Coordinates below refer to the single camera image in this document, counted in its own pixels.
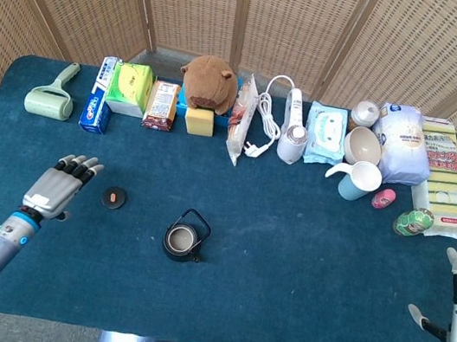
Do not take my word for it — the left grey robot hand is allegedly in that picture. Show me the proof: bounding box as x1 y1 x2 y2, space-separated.
18 145 107 229

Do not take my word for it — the black teapot lid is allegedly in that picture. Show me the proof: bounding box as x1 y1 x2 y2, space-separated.
100 184 130 211

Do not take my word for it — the black cast iron teapot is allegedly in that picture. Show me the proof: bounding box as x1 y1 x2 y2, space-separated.
158 204 216 268

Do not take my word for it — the white lidded jar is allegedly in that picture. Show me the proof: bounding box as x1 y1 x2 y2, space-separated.
347 98 383 136

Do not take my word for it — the green lint roller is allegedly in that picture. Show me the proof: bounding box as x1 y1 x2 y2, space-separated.
21 55 82 124

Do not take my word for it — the blue white toothpaste box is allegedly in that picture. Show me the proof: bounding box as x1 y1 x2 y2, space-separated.
76 52 124 137

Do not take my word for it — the green printed can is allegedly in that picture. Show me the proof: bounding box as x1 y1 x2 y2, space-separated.
391 203 437 242

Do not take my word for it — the green tissue box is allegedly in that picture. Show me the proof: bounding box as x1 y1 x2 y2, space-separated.
102 59 158 119

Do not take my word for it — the orange brown drink carton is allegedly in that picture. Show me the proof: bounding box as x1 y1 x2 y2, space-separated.
140 78 183 133

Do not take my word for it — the yellow sponge multipack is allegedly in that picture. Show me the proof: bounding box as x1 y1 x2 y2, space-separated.
402 115 457 242

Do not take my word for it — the small pink egg toy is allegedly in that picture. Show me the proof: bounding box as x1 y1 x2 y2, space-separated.
370 186 398 213

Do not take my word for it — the blue plastic box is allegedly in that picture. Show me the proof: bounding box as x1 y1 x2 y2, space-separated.
174 67 246 130

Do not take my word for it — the yellow sponge block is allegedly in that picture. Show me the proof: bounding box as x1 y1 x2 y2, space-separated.
182 105 218 139

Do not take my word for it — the white blue soft bag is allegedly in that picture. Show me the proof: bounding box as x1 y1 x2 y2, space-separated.
363 100 438 190

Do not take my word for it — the brown capybara plush toy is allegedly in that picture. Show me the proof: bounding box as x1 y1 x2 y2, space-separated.
173 50 244 119

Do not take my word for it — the clear snack packet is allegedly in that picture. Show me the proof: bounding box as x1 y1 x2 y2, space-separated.
220 70 264 170

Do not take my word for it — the blue table cloth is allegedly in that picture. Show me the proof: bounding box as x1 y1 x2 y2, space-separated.
0 48 457 342

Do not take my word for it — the beige bowl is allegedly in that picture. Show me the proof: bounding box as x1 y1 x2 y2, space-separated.
339 123 387 170

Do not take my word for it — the light blue wet wipes pack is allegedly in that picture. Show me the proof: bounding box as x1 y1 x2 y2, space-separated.
300 100 353 170

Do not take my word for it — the white handheld appliance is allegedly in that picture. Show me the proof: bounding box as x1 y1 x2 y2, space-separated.
274 86 317 168

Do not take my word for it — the blue cup with white handle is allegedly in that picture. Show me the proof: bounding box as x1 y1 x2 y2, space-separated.
321 154 386 206

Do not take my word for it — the white power cable with plug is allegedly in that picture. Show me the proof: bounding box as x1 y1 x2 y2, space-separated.
242 70 297 164

